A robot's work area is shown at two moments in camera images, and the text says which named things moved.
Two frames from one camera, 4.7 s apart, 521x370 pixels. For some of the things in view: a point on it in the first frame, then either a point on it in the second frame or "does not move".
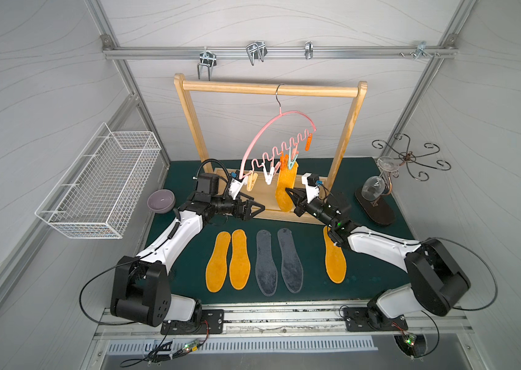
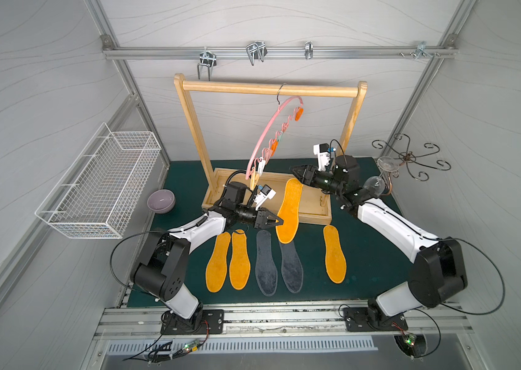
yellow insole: x=334 y=258 does not move
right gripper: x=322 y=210 → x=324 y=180
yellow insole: x=286 y=179 → x=289 y=212
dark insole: x=266 y=269 does not move
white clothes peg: x=267 y=177 → x=261 y=165
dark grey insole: x=291 y=267 does not move
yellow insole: x=240 y=269 does not move
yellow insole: x=216 y=270 does not move
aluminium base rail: x=287 y=321 does not move
